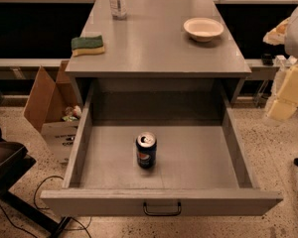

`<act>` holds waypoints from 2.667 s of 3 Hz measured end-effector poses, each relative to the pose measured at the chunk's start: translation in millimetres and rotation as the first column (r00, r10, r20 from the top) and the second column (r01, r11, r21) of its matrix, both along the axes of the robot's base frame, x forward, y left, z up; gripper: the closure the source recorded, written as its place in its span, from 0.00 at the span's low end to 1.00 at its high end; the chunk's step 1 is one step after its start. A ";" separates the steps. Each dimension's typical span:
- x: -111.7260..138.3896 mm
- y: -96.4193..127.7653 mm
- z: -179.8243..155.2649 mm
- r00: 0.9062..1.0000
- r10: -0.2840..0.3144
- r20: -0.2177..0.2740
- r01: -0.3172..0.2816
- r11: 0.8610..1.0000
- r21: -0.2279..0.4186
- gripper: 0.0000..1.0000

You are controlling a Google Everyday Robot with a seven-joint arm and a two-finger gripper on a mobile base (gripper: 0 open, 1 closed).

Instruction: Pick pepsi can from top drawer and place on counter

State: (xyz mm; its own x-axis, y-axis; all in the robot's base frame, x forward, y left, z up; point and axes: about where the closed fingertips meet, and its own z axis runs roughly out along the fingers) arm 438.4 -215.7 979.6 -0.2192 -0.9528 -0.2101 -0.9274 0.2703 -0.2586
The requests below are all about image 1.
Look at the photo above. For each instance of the grey open drawer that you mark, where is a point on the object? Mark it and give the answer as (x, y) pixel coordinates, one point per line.
(200, 161)

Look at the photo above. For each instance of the green yellow sponge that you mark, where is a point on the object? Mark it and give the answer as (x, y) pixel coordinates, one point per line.
(87, 46)

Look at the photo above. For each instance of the black small device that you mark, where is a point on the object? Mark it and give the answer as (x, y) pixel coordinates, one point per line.
(267, 59)

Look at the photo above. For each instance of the blue pepsi can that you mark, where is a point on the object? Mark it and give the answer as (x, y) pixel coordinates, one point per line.
(146, 148)

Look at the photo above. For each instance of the white bowl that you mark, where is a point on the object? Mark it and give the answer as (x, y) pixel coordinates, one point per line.
(203, 29)

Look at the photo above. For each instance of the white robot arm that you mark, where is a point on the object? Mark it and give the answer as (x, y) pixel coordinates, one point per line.
(290, 46)

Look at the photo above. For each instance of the black drawer handle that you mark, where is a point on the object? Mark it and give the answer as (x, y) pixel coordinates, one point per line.
(162, 211)

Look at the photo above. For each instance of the clear plastic bottle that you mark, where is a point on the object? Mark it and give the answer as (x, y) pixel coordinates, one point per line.
(118, 9)

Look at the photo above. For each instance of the white power strip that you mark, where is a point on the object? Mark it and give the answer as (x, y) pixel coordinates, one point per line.
(282, 60)

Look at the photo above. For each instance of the grey counter cabinet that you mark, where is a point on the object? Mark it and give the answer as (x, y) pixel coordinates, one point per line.
(151, 42)

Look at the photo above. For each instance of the black chair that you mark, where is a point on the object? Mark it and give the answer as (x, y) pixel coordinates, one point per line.
(14, 163)

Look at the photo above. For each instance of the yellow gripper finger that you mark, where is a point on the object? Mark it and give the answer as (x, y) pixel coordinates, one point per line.
(283, 102)
(277, 35)

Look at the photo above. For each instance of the brown cardboard box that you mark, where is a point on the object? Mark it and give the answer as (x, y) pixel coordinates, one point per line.
(48, 109)

